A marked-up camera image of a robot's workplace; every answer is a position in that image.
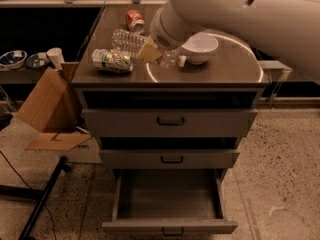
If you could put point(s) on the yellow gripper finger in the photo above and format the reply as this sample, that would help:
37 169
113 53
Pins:
149 51

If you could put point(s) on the clear plastic water bottle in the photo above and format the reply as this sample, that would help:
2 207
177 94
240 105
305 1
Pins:
131 43

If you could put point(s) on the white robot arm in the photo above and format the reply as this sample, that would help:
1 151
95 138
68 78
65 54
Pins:
288 30

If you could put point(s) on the top grey drawer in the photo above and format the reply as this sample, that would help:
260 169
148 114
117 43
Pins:
124 114

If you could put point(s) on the grey drawer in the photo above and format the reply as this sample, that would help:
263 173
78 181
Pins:
124 114
168 153
171 203

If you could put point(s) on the grey drawer cabinet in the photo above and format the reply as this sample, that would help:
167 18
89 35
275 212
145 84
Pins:
231 78

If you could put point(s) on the middle grey drawer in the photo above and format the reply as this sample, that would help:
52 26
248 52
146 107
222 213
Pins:
168 153

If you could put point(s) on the bottom grey drawer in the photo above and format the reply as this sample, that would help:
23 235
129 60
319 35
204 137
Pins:
171 203

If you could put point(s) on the red soda can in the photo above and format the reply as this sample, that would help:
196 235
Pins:
135 21

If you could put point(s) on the green white crushed can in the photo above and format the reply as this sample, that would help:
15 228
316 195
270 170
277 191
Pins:
112 60

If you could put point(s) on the white ceramic bowl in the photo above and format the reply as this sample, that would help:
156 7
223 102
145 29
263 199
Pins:
199 48

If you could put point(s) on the white paper cup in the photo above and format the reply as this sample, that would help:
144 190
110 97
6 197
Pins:
56 57

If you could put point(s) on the brown cardboard box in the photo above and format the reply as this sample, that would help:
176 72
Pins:
52 109

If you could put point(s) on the blue white bowl right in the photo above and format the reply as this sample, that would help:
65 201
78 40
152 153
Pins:
38 60

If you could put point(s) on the black stand leg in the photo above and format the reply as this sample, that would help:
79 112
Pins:
40 196

